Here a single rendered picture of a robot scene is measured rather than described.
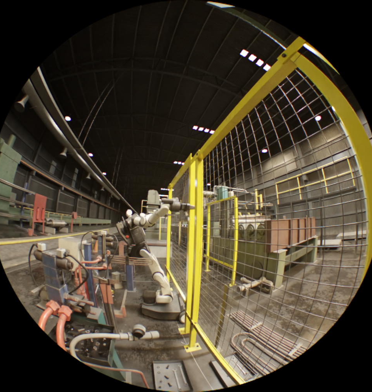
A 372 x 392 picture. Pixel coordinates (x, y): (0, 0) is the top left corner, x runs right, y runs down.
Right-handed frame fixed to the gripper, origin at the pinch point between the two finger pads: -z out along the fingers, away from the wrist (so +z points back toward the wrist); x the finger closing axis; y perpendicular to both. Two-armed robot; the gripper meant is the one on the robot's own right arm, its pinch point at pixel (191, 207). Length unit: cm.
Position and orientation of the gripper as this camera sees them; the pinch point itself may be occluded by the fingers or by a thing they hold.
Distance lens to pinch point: 115.8
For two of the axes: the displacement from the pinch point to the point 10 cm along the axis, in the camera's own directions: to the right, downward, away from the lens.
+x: 2.9, -1.9, -9.4
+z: -9.6, -0.9, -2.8
